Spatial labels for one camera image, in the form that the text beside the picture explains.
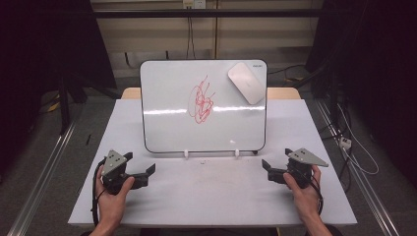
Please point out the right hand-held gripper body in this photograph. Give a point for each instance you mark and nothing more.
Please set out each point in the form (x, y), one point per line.
(296, 168)

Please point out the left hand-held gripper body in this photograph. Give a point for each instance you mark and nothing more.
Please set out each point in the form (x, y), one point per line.
(114, 170)

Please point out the white whiteboard with black rim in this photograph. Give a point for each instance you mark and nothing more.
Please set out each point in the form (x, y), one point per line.
(170, 124)

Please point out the white whiteboard eraser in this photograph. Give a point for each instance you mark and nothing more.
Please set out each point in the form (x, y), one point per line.
(246, 83)

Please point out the person's right hand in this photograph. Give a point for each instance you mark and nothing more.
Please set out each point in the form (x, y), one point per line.
(306, 201)

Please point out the person's left hand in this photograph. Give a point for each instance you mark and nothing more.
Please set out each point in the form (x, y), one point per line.
(111, 205)

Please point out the white whiteboard holder clip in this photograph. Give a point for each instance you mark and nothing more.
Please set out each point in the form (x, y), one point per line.
(237, 153)
(186, 154)

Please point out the small black stick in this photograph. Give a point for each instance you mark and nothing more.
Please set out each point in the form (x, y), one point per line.
(88, 139)

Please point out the wooden table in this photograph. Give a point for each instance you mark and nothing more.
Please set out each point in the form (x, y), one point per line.
(282, 93)

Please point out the black metal stand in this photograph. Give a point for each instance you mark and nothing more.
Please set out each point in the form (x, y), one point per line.
(64, 105)

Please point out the aluminium floor rail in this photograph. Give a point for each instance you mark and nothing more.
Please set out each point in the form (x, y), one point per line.
(364, 187)
(39, 187)

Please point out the white wall outlet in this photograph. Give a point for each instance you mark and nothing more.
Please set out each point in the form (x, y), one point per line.
(194, 4)

